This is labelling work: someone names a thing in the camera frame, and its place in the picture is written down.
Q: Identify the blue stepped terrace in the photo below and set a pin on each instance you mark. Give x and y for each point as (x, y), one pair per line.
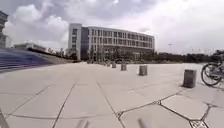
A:
(16, 59)

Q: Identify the dark layered building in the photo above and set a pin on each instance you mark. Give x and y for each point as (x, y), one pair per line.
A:
(2, 30)

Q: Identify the drain cover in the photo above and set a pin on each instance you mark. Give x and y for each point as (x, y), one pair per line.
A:
(198, 124)

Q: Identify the low flat building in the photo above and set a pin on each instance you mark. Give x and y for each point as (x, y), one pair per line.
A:
(30, 46)

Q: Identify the row of stone bollards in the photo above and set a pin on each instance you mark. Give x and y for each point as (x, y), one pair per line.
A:
(189, 78)

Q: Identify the white grid-window building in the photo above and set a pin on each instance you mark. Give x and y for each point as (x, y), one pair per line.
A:
(110, 41)

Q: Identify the pale concrete slab plaza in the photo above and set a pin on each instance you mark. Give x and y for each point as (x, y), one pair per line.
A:
(93, 90)

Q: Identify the row of trees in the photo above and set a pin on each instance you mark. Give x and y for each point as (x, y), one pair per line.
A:
(186, 57)

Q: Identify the lamp pole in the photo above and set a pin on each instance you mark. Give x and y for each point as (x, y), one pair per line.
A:
(170, 48)

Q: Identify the bicycle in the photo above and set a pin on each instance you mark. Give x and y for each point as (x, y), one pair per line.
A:
(210, 74)

